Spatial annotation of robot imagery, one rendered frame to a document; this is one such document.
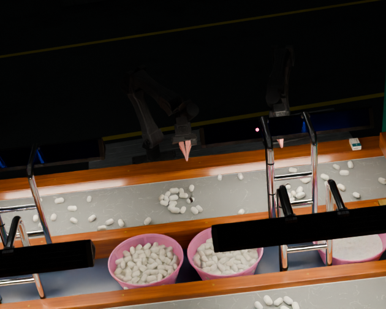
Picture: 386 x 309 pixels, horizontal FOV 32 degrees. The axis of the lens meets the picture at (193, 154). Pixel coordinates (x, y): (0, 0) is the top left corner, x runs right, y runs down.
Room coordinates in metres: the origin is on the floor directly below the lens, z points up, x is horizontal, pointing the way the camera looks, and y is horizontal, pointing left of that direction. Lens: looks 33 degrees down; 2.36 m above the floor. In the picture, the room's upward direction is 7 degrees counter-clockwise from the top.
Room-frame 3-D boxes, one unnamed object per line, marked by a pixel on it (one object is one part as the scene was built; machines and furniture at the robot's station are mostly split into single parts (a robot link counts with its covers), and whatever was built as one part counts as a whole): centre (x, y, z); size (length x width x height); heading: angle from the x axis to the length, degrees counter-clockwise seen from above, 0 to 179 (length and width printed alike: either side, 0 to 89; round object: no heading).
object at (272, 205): (1.98, -0.34, 0.90); 0.20 x 0.19 x 0.45; 89
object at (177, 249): (1.79, 0.21, 0.72); 0.27 x 0.27 x 0.10
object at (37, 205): (2.00, 0.63, 0.90); 0.20 x 0.19 x 0.45; 89
